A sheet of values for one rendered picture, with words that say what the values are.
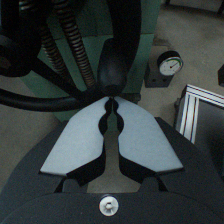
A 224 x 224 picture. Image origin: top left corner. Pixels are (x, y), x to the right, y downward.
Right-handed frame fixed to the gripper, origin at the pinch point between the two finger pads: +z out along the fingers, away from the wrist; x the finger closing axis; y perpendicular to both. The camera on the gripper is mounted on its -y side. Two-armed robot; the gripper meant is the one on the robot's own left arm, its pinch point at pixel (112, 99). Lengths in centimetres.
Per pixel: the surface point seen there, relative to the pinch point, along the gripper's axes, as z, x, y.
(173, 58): 19.7, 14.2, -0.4
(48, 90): 34.0, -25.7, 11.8
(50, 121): 68, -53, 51
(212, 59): 128, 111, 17
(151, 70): 25.9, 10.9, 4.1
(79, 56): 11.8, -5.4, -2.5
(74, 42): 10.6, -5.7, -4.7
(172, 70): 22.1, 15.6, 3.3
